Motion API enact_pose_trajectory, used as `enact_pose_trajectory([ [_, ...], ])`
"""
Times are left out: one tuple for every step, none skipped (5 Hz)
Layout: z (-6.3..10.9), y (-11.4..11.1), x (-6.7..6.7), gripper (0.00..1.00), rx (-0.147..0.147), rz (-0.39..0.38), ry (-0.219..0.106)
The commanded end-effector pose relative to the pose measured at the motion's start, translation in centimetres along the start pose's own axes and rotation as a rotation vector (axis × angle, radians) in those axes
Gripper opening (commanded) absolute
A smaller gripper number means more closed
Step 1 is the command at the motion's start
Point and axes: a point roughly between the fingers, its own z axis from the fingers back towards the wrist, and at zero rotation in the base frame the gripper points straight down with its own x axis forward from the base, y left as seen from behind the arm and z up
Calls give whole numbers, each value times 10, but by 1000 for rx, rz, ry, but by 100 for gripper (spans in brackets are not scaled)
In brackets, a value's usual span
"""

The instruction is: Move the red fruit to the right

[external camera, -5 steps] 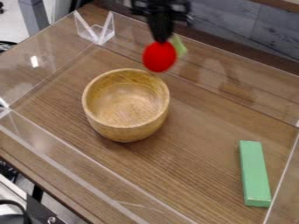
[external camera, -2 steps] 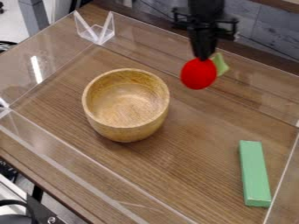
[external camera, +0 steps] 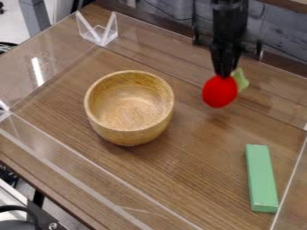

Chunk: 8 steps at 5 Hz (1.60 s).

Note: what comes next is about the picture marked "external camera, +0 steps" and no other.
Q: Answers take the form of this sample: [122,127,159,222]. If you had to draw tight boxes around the red felt fruit green leaf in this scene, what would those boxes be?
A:
[202,67,250,108]

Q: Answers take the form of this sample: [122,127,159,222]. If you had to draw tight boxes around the grey metal post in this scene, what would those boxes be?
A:
[18,0,52,37]

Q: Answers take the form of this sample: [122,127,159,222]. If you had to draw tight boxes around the round wooden bowl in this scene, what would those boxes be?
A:
[84,70,175,146]

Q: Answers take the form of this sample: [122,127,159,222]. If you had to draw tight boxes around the green rectangular block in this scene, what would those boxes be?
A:
[246,144,279,213]

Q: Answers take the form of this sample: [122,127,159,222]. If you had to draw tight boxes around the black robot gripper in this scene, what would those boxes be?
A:
[191,0,266,79]

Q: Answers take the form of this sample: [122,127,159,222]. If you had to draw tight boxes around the black cable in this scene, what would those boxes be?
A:
[0,204,42,230]

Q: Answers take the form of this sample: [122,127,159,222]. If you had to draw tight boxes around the black clamp with bolt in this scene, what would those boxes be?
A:
[27,200,68,230]

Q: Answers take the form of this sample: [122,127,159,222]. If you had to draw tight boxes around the clear acrylic tray walls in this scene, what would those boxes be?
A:
[0,7,307,230]

